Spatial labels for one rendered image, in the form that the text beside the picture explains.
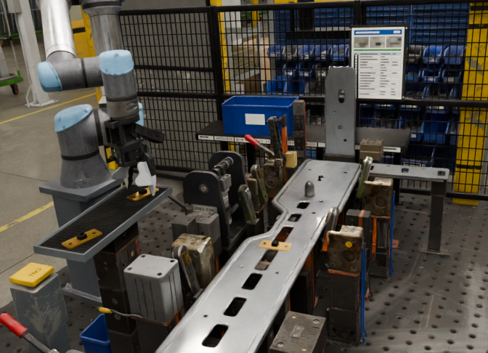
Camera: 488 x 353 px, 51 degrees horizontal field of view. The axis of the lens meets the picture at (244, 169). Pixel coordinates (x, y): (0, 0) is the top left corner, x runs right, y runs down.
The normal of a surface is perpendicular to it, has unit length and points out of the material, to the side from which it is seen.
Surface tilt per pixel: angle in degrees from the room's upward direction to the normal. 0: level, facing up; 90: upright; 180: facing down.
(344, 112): 90
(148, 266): 0
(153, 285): 90
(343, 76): 90
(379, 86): 90
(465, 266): 0
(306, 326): 0
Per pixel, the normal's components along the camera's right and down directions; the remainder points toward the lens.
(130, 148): 0.79, 0.17
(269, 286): -0.07, -0.93
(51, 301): 0.92, 0.08
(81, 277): -0.49, 0.35
